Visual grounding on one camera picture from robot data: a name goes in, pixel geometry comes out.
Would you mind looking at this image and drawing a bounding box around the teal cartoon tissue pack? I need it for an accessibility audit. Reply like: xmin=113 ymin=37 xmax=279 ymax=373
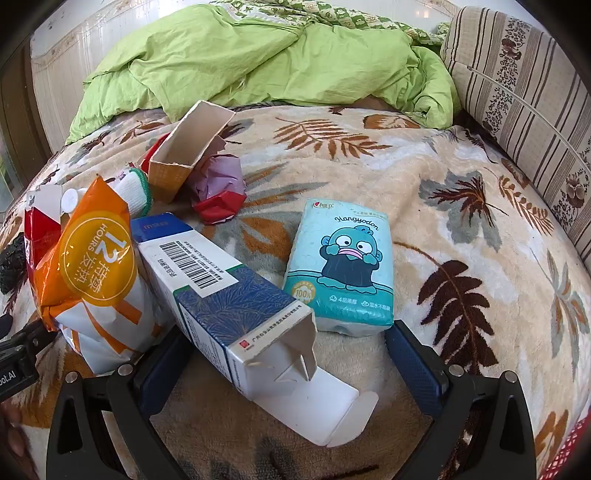
xmin=283 ymin=198 xmax=394 ymax=337

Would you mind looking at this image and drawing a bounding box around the red foot patch pouch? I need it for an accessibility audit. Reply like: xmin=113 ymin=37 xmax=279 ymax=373
xmin=140 ymin=133 xmax=246 ymax=225

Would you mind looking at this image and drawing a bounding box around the orange white snack bag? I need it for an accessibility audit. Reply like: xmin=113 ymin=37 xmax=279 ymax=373
xmin=32 ymin=178 xmax=168 ymax=375

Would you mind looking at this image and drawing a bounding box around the green quilt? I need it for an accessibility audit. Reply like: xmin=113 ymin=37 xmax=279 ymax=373
xmin=69 ymin=1 xmax=461 ymax=142

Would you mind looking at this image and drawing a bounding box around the striped floral cushion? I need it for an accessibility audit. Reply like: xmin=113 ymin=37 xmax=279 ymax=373
xmin=441 ymin=6 xmax=590 ymax=263

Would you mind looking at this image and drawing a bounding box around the person left hand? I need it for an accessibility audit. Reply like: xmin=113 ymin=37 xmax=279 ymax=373
xmin=1 ymin=401 xmax=38 ymax=479

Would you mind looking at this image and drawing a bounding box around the black plastic bag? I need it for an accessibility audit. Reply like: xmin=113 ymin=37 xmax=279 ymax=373
xmin=0 ymin=232 xmax=26 ymax=295

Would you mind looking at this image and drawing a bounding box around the white spray bottle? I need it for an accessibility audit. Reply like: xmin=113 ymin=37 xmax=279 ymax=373
xmin=60 ymin=188 xmax=85 ymax=215

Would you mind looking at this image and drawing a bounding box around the purple paper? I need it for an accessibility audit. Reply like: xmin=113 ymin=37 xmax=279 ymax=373
xmin=185 ymin=154 xmax=245 ymax=201

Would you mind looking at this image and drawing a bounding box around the orange cardboard box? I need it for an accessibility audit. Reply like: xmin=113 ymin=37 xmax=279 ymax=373
xmin=148 ymin=100 xmax=235 ymax=203

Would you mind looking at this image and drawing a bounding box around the blue white medicine box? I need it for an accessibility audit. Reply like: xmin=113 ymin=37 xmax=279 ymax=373
xmin=131 ymin=213 xmax=379 ymax=447

